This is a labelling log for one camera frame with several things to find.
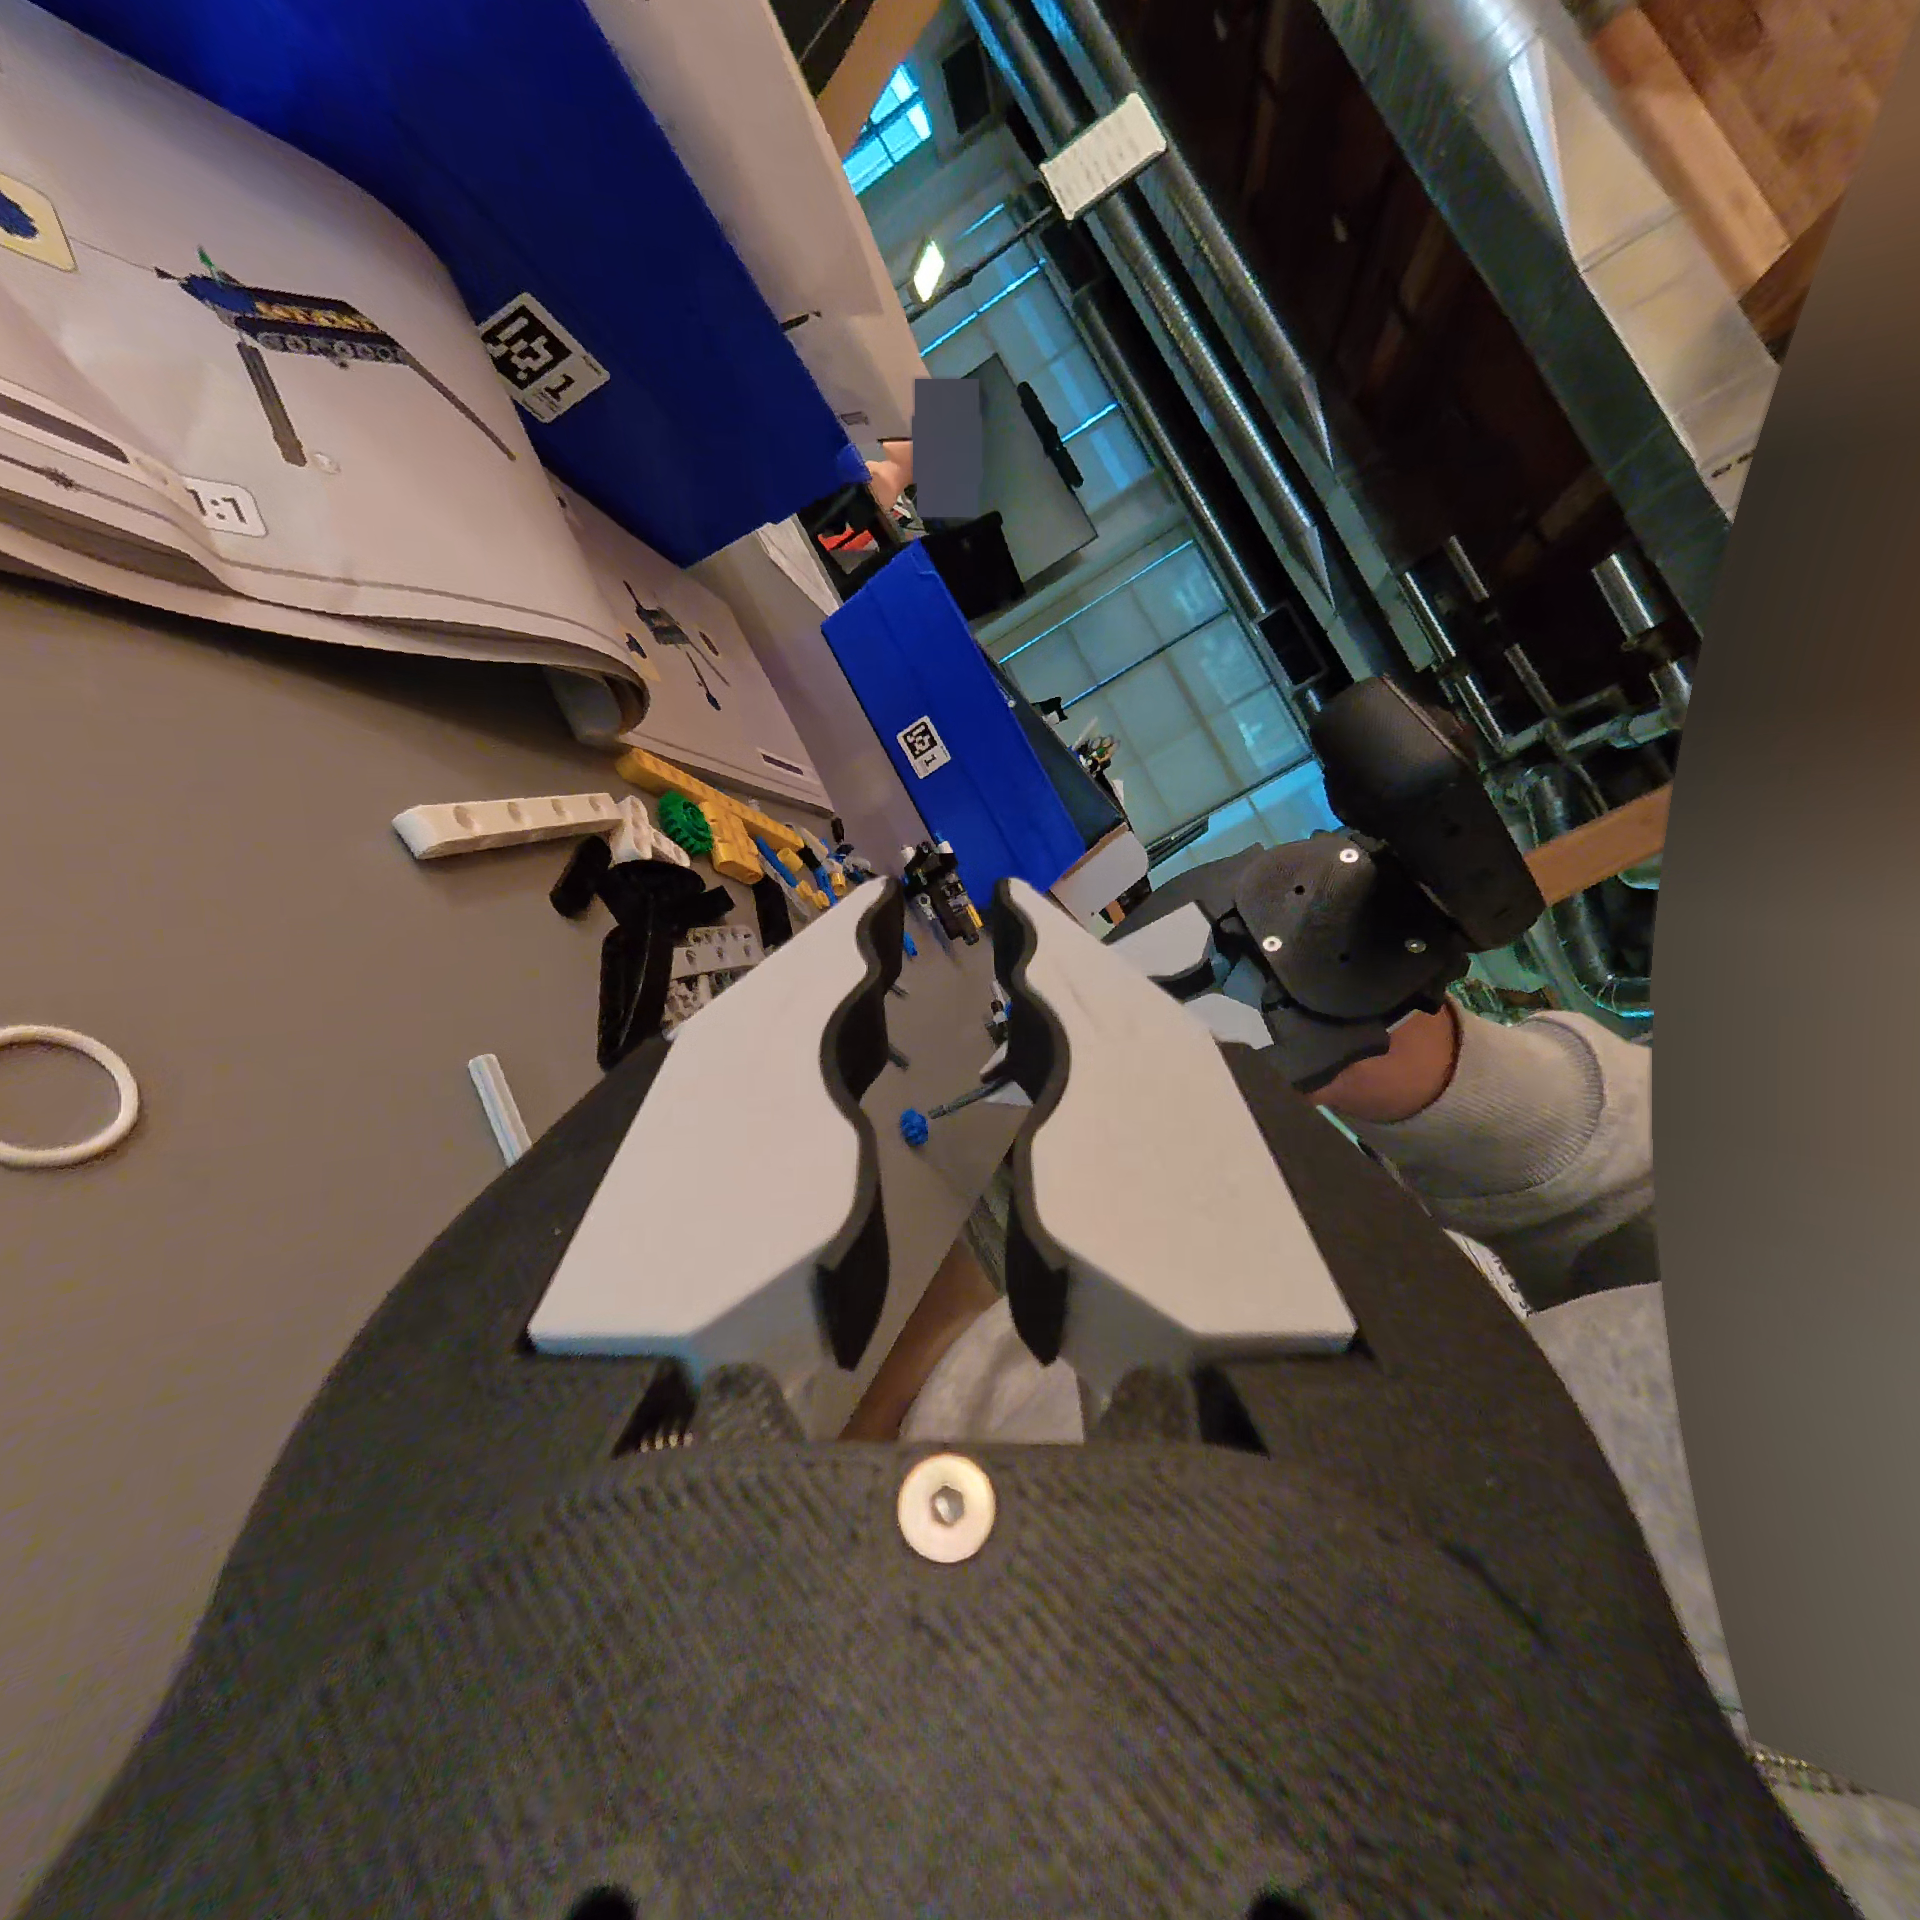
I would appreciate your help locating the pile of small lego pieces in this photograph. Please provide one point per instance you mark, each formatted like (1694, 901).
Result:
(818, 870)

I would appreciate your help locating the person's grey sweater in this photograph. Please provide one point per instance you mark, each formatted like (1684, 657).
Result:
(1620, 1396)

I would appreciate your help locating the black lego piece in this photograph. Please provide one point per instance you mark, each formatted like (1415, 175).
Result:
(579, 887)
(638, 961)

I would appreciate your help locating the grey lego beam assembly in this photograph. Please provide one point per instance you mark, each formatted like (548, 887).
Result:
(720, 954)

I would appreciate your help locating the silver air duct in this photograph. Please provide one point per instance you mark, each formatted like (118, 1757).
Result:
(1500, 225)

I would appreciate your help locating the long white lego beam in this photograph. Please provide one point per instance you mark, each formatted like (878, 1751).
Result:
(495, 828)

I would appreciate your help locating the black monitor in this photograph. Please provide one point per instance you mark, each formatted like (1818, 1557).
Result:
(972, 564)

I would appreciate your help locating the long yellow lego beam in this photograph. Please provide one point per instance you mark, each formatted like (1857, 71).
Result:
(662, 774)

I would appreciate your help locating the white angled lego beam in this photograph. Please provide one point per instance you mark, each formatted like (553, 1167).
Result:
(638, 832)

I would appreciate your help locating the white rubber band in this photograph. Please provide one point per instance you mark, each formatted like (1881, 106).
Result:
(132, 1103)

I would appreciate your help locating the large blue box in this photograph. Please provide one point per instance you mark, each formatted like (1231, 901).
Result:
(599, 225)

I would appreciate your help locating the grey metal pipe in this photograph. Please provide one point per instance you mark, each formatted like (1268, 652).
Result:
(1140, 240)

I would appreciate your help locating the dark axle with blue gear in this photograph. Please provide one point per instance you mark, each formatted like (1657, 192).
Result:
(911, 1128)

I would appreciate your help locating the large window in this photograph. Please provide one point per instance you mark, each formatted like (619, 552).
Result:
(1171, 662)

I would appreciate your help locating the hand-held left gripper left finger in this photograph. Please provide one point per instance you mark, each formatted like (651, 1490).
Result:
(720, 1200)

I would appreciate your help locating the green lego gear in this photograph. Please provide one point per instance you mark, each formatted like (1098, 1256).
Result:
(687, 821)

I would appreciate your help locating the white hanging sign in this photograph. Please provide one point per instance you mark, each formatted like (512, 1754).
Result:
(1102, 158)

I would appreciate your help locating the person's right forearm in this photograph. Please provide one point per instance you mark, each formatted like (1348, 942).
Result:
(1529, 1109)

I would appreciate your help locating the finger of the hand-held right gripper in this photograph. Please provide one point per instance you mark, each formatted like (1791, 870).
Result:
(1194, 961)

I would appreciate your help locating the person's right hand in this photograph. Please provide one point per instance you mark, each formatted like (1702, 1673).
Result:
(1401, 1073)

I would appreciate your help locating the lego instruction booklet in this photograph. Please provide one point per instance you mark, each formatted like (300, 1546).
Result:
(224, 450)

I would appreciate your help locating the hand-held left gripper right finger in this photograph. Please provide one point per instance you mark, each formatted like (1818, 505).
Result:
(1171, 1200)

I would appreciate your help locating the white lego tube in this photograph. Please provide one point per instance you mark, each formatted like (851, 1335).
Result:
(495, 1108)

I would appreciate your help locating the small blue box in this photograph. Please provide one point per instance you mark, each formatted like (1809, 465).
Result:
(960, 676)

